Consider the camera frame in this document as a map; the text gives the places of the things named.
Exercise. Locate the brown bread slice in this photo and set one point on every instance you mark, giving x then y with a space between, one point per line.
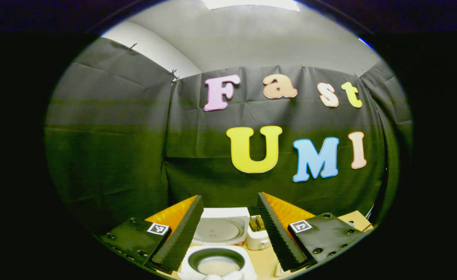
260 222
253 224

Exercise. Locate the large ceiling light panel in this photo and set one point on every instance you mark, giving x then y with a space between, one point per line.
251 4

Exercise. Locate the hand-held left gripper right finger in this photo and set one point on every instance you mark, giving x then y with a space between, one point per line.
279 241

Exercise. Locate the black backdrop cloth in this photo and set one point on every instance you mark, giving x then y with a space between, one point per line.
115 155

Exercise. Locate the white rice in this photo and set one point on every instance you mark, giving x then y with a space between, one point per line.
218 266

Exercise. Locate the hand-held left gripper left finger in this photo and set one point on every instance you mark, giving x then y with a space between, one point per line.
179 241

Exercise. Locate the white toaster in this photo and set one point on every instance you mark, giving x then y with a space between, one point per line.
256 241

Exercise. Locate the white rice cooker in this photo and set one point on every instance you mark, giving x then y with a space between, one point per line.
220 229

